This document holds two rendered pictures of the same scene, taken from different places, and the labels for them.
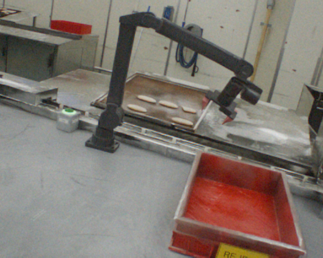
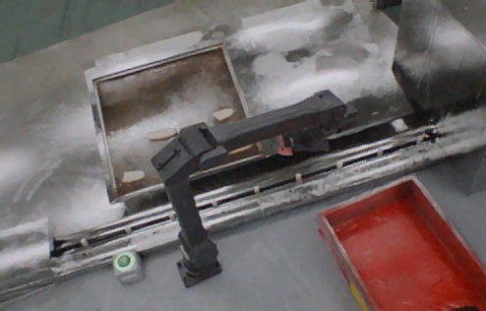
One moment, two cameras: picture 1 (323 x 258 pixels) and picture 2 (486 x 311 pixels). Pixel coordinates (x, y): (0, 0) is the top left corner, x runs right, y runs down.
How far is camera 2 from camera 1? 1.02 m
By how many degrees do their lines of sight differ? 38
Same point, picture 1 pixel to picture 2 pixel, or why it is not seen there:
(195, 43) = (270, 133)
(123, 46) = (183, 198)
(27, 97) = (39, 276)
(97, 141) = (199, 276)
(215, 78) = not seen: outside the picture
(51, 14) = not seen: outside the picture
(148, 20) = (210, 163)
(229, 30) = not seen: outside the picture
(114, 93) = (196, 234)
